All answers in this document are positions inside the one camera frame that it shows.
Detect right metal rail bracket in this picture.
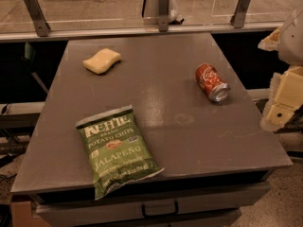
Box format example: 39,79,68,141
230,0,251,28

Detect horizontal metal rail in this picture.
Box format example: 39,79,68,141
0,22,283,43

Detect grey drawer with handle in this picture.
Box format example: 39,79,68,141
36,182,270,227

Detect red cola can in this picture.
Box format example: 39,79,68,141
195,63,229,102

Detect middle metal rail bracket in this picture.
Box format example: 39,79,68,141
158,0,169,32

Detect left metal rail bracket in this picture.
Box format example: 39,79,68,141
23,0,50,37

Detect green jalapeno chip bag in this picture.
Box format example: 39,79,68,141
76,105,164,200

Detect metal rail bracket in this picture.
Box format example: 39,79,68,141
158,0,169,32
230,0,251,28
23,0,50,37

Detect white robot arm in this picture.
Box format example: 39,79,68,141
258,5,303,131

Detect yellow sponge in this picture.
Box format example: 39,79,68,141
82,48,121,75

